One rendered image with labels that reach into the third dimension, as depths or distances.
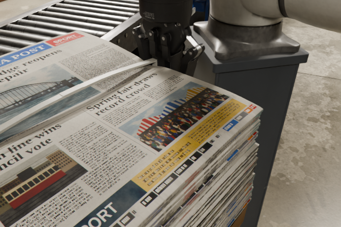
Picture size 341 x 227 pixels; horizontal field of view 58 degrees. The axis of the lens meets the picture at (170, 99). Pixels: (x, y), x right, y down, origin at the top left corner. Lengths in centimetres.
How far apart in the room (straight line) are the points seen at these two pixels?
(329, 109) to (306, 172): 70
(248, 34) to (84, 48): 31
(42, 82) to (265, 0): 39
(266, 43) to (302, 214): 116
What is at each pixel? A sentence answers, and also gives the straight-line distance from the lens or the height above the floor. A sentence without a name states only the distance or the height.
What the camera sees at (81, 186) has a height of 106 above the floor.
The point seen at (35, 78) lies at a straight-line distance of 46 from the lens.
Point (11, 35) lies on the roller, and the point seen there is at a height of 79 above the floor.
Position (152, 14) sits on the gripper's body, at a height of 114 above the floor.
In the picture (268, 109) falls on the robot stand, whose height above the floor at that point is 86.
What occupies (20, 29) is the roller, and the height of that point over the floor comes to 79.
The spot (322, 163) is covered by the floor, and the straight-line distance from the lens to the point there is 197.
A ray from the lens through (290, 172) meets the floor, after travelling 185.
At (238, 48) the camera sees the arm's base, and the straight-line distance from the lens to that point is 63.
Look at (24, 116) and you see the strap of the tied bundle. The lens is 37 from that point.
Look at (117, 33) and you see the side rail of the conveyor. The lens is 128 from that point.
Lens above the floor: 127
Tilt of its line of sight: 34 degrees down
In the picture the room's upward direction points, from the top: straight up
